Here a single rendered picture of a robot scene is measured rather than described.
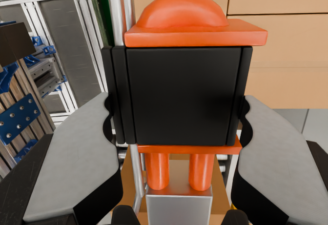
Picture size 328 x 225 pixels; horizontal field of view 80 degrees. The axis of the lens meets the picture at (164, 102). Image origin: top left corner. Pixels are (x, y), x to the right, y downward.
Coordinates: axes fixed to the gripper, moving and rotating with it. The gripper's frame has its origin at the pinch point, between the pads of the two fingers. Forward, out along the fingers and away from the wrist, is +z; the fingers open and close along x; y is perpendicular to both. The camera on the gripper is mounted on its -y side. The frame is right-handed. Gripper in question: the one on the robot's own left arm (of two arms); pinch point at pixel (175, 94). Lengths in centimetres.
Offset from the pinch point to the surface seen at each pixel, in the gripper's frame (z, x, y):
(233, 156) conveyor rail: 62, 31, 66
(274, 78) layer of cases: 67, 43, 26
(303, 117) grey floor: 122, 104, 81
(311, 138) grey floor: 122, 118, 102
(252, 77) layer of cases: 67, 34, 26
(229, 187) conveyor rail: 62, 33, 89
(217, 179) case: 41, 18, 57
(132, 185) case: 37, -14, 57
